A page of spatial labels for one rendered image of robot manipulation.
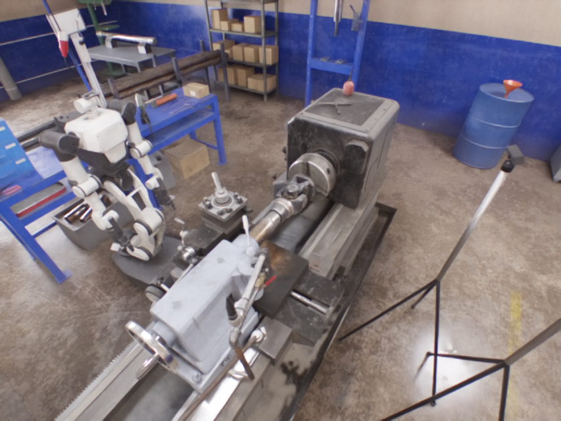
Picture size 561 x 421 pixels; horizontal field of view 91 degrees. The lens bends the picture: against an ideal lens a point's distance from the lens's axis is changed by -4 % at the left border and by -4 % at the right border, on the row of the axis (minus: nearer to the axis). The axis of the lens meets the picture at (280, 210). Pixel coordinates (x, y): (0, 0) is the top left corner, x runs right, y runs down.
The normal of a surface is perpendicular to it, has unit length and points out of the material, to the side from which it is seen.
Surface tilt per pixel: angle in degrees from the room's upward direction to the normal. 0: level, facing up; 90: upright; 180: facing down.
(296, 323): 0
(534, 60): 90
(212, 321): 76
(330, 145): 90
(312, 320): 0
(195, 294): 0
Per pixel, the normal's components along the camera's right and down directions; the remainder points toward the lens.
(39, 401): 0.00, -0.74
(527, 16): -0.53, 0.57
